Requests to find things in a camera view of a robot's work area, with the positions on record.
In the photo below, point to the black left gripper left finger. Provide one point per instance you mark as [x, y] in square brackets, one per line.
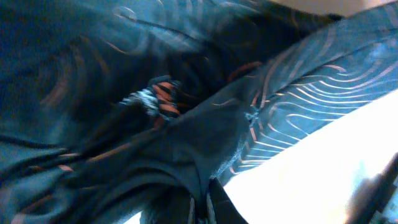
[220, 208]

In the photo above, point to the black patterned cycling jersey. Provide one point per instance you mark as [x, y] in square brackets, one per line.
[112, 108]

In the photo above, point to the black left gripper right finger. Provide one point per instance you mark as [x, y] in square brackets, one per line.
[375, 200]

